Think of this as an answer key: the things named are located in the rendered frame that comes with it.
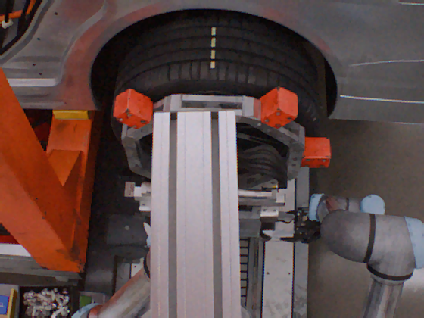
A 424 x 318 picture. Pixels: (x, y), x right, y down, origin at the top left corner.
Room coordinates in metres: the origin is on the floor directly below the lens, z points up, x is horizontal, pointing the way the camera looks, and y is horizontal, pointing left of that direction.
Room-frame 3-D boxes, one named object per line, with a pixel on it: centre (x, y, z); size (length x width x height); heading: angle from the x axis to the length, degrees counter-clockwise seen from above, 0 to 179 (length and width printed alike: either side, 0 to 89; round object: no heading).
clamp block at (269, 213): (0.70, -0.15, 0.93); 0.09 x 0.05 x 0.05; 175
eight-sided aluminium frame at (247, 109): (0.92, 0.00, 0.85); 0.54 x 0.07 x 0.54; 85
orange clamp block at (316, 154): (0.90, -0.31, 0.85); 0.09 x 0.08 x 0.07; 85
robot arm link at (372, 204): (0.65, -0.43, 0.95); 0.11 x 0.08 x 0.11; 80
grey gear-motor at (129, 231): (0.97, 0.32, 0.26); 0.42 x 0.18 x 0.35; 175
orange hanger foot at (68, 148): (1.05, 0.51, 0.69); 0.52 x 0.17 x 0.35; 175
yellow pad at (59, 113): (1.22, 0.50, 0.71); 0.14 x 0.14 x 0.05; 85
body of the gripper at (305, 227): (0.66, -0.29, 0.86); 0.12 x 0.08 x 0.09; 85
